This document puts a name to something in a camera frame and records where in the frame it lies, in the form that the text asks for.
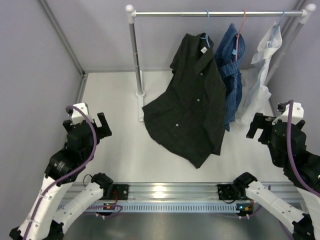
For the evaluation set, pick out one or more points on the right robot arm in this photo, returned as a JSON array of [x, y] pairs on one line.
[[287, 147]]

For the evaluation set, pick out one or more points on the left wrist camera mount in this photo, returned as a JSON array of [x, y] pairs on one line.
[[80, 111]]

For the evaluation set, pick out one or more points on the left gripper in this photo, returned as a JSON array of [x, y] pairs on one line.
[[104, 129]]

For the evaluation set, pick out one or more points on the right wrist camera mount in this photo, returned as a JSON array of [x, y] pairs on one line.
[[295, 110]]

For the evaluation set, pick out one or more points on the blue checked shirt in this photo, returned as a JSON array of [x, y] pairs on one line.
[[228, 57]]

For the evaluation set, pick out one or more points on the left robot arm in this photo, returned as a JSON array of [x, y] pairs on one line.
[[45, 220]]

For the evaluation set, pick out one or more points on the aluminium mounting rail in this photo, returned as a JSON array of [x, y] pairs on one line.
[[201, 197]]

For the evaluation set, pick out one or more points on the black pinstripe shirt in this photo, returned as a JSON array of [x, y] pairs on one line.
[[188, 119]]

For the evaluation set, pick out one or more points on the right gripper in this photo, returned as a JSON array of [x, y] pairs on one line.
[[259, 121]]

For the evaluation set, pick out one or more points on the light blue wire hanger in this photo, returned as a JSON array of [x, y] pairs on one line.
[[206, 36]]

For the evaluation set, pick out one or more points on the white shirt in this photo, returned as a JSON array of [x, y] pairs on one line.
[[255, 93]]

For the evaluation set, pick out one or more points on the blue wire hanger right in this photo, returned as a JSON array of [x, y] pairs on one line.
[[279, 22]]

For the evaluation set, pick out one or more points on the pink wire hanger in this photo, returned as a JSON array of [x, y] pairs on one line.
[[240, 32]]

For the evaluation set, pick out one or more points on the metal clothes rack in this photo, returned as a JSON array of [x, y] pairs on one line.
[[302, 12]]

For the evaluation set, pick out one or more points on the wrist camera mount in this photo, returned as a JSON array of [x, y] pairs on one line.
[[295, 110], [80, 111]]

